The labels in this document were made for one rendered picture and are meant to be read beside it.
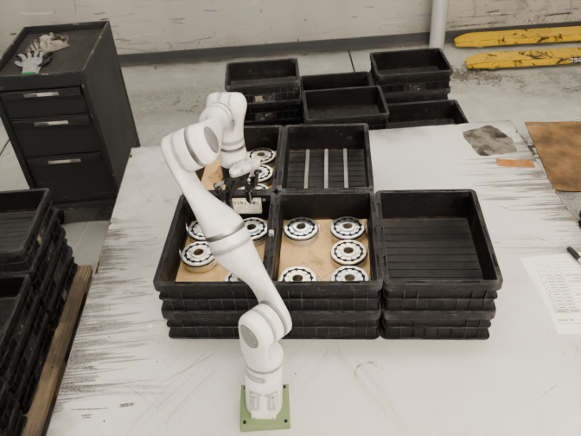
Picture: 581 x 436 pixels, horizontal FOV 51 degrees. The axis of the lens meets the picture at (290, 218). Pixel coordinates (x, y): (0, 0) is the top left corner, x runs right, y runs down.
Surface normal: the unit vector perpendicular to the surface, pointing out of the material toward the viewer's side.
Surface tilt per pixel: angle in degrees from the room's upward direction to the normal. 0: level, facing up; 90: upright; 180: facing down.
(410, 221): 0
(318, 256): 0
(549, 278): 0
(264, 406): 88
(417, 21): 90
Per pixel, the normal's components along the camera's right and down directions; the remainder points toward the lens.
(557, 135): -0.05, -0.77
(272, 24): 0.04, 0.63
